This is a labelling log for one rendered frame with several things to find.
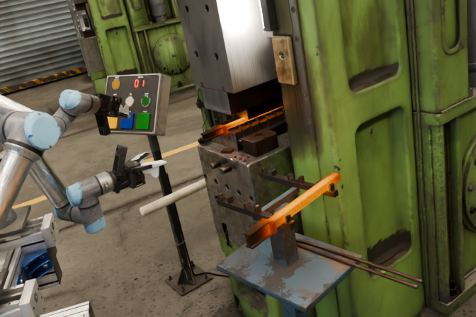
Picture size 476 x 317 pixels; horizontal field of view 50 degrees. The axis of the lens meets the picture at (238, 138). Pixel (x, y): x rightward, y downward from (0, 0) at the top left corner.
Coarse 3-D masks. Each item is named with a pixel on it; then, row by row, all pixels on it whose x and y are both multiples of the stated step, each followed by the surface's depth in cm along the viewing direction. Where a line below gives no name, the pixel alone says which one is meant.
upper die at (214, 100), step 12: (264, 84) 204; (276, 84) 207; (204, 96) 210; (216, 96) 202; (228, 96) 195; (240, 96) 198; (252, 96) 202; (264, 96) 205; (276, 96) 209; (216, 108) 205; (228, 108) 197; (240, 108) 199
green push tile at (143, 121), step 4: (140, 116) 234; (144, 116) 232; (148, 116) 231; (140, 120) 233; (144, 120) 232; (148, 120) 231; (140, 124) 233; (144, 124) 232; (148, 124) 231; (136, 128) 234; (140, 128) 233; (144, 128) 231; (148, 128) 231
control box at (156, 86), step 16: (112, 80) 247; (128, 80) 241; (144, 80) 236; (160, 80) 232; (128, 96) 240; (144, 96) 234; (160, 96) 232; (144, 112) 234; (160, 112) 232; (160, 128) 233
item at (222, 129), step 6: (276, 108) 218; (240, 120) 209; (246, 120) 210; (222, 126) 204; (228, 126) 205; (204, 132) 202; (210, 132) 201; (216, 132) 203; (222, 132) 205; (204, 138) 201; (210, 138) 201
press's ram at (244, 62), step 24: (192, 0) 191; (216, 0) 178; (240, 0) 184; (192, 24) 198; (216, 24) 183; (240, 24) 186; (192, 48) 204; (216, 48) 189; (240, 48) 188; (264, 48) 194; (192, 72) 212; (216, 72) 195; (240, 72) 190; (264, 72) 196
